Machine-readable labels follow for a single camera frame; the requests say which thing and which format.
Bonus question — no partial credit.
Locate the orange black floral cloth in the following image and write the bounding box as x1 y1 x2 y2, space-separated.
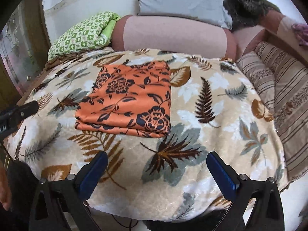
75 61 171 138

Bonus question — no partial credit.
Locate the person's left hand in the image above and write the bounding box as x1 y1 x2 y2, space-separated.
0 167 12 211

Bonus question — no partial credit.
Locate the wooden glass cabinet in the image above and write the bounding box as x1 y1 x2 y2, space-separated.
1 0 51 109

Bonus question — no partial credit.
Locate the beige leaf pattern blanket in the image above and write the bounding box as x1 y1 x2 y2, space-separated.
5 48 288 221

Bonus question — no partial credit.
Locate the green patterned folded cloth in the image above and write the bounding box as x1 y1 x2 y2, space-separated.
48 11 121 60

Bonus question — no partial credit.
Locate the striped beige pillow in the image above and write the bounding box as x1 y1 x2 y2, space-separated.
237 41 307 181

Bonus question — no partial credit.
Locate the pink bolster pillow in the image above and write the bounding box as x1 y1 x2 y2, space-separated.
111 15 236 60

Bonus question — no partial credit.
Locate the purple cloth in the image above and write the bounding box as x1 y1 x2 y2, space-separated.
291 23 308 46

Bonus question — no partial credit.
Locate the dark furry cushion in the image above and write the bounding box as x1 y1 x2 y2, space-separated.
223 0 280 32

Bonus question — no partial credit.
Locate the grey pillow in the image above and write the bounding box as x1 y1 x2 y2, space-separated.
138 0 233 30

